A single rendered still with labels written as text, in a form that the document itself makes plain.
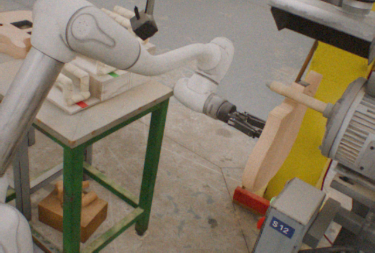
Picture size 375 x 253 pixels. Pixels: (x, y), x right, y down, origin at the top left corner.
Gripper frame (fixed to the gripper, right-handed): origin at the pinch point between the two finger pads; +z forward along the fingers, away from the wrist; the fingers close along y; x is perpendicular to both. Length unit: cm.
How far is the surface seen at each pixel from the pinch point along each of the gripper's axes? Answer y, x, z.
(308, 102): 9.8, 19.2, 9.2
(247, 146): -150, -82, -53
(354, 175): 12.9, 6.3, 29.9
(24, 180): 13, -78, -104
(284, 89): 9.6, 19.8, 0.8
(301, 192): 30.3, 2.3, 21.0
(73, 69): 21, -5, -75
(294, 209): 37.7, 1.1, 22.1
